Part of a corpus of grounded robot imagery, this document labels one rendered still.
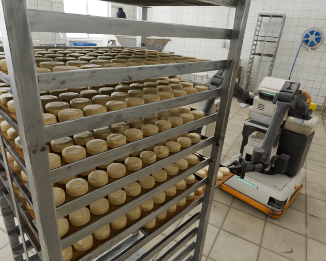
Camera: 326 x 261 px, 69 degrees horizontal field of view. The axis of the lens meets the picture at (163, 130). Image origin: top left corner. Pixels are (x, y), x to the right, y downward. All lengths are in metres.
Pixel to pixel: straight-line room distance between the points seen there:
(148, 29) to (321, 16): 5.67
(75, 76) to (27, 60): 0.09
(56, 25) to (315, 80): 5.92
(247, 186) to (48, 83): 1.97
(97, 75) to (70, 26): 0.09
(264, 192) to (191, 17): 5.24
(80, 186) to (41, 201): 0.14
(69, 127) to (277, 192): 1.88
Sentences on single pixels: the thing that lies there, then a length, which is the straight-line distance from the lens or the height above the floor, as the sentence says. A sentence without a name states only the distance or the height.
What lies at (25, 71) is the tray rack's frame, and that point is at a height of 1.35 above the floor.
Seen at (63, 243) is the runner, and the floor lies 0.97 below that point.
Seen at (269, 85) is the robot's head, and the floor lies 1.08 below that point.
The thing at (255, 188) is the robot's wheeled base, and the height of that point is 0.23.
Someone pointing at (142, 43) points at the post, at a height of 1.35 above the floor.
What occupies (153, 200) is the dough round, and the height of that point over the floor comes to 0.87.
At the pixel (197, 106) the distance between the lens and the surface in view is 2.15.
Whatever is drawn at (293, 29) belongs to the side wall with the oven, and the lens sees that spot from 6.10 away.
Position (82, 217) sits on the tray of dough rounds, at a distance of 0.65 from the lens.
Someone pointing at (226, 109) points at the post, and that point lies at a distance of 0.83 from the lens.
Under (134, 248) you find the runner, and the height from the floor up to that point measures 0.79.
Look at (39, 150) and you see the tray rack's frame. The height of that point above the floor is 1.22.
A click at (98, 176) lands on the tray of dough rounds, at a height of 1.06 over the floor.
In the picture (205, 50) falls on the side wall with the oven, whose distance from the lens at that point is 6.47.
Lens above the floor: 1.41
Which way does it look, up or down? 23 degrees down
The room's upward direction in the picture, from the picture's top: 4 degrees clockwise
